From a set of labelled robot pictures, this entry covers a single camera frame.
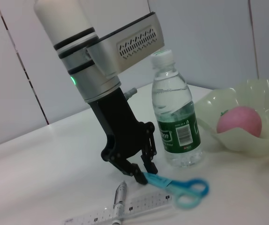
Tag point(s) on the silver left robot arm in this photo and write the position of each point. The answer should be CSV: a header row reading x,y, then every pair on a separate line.
x,y
62,23

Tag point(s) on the pale green glass fruit bowl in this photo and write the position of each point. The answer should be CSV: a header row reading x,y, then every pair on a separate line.
x,y
242,145

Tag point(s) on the clear plastic ruler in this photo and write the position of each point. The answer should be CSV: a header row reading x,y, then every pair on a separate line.
x,y
144,202

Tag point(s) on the clear green-label water bottle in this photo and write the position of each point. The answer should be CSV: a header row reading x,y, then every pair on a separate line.
x,y
169,98

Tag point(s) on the white grey ballpoint pen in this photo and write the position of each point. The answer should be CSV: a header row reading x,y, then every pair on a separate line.
x,y
121,191

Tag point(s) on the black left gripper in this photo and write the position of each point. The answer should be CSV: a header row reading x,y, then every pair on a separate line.
x,y
120,131

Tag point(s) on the blue scissors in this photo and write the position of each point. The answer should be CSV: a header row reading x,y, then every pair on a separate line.
x,y
158,180

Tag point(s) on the left gripper silver connector stub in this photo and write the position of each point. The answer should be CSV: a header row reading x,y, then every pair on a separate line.
x,y
131,92

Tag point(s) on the pink toy peach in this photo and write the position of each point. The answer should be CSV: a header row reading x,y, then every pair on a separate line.
x,y
241,119

